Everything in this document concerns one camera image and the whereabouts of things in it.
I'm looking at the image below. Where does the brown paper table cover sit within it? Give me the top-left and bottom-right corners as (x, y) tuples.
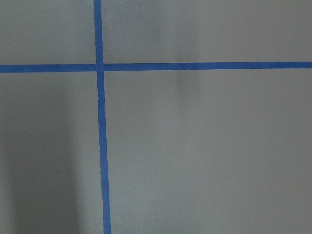
(0, 0), (312, 234)

